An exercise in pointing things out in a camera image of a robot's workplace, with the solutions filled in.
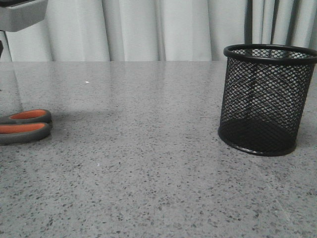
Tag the black mesh pen cup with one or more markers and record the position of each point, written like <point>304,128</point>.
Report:
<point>265,91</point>

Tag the light grey curtain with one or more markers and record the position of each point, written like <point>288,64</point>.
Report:
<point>151,30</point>

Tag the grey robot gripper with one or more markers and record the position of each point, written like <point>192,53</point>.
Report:
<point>16,15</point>

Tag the grey and orange scissors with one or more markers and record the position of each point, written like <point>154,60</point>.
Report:
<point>25,127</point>

